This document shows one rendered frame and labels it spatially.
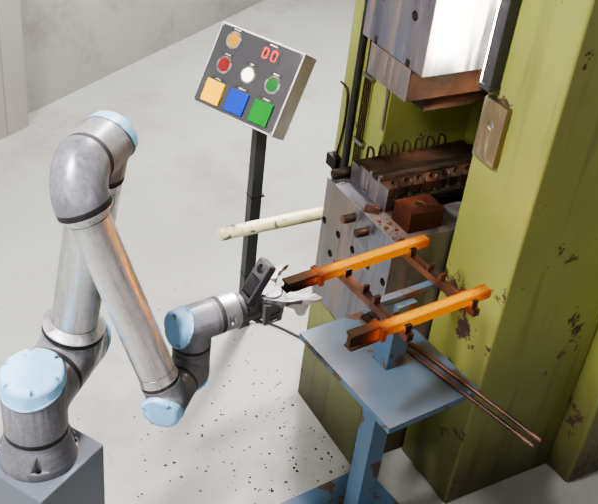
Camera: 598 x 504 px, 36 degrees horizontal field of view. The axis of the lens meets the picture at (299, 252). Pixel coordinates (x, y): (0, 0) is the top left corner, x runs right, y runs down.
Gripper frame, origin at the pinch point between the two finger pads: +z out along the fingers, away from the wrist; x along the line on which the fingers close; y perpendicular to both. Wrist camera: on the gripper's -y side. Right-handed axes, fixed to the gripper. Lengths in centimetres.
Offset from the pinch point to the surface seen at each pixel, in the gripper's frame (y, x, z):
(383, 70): -31, -37, 48
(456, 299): -0.8, 24.3, 27.8
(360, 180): 6, -39, 48
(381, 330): -1.1, 25.1, 3.6
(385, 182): 1, -29, 48
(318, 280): 0.5, 1.4, 2.9
